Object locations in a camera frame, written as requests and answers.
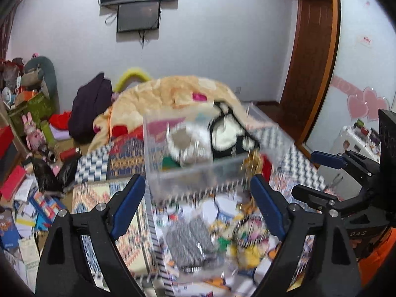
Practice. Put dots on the pile of books and papers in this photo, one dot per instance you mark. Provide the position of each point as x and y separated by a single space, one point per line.
24 210

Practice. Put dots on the small black wall screen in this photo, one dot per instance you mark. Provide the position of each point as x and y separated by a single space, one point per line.
138 17

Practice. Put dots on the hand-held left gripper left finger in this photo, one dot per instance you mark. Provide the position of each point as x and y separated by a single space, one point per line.
130 204

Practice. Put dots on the red wall sticker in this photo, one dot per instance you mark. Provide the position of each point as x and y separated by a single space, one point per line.
366 40

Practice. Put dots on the grey plush toy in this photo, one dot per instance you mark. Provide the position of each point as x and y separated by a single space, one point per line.
40 74

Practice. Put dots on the brown wooden door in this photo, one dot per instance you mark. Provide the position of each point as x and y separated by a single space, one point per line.
309 52

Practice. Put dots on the clear plastic storage box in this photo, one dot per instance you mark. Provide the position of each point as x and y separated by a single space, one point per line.
198 173

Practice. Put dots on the dark purple backpack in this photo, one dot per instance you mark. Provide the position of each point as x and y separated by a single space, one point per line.
91 108

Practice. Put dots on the orange cloth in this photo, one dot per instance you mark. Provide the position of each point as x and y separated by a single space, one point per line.
379 266

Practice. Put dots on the white shelf with small boxes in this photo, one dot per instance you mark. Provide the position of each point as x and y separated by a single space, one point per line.
360 139

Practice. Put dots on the pink heart wall stickers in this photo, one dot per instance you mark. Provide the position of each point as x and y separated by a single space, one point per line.
366 105

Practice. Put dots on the red box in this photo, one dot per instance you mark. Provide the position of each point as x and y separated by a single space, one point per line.
5 140

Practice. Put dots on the yellow fleece blanket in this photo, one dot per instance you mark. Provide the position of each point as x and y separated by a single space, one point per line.
148 99

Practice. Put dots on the pink bunny plush toy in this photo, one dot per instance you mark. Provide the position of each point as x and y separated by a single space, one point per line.
32 134

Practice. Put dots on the green cardboard box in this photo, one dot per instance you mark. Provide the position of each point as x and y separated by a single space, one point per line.
34 106

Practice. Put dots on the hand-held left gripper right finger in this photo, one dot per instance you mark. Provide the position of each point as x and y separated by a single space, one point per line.
266 204

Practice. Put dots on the patterned blanket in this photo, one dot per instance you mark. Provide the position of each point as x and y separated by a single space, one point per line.
123 161

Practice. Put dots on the grey knitted cloth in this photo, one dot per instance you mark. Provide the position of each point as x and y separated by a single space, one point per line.
188 241

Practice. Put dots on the red cloth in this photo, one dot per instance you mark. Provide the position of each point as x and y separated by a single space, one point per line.
60 120

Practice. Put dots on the black plastic bag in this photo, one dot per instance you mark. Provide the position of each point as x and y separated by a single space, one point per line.
51 176

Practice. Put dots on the red can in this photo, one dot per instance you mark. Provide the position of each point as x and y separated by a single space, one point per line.
68 154

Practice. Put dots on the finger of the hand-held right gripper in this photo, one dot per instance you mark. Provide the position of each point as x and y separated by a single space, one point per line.
328 159
312 195

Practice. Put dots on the black and white plush toy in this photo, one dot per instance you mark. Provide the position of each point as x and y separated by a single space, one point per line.
225 130

